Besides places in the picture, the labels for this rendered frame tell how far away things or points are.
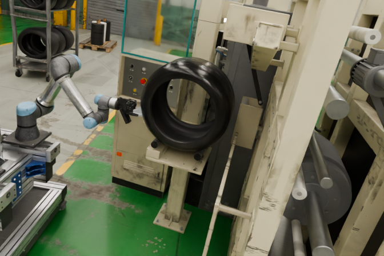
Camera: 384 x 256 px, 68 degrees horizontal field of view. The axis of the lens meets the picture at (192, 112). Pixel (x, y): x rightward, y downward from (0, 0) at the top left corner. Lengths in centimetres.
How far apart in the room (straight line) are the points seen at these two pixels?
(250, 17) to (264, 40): 14
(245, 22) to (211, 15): 67
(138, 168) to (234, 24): 181
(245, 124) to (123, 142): 119
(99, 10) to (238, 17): 1057
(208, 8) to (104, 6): 981
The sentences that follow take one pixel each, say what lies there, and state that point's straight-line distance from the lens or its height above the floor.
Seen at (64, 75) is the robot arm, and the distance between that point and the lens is 190.
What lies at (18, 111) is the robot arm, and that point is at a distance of 216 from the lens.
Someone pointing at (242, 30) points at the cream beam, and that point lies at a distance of 126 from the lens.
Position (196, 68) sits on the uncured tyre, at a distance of 159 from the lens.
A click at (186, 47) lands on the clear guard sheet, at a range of 224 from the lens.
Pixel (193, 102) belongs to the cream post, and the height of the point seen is 110.
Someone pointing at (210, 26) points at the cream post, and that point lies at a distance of 191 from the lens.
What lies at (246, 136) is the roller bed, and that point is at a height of 98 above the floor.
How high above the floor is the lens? 178
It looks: 22 degrees down
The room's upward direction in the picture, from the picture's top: 10 degrees clockwise
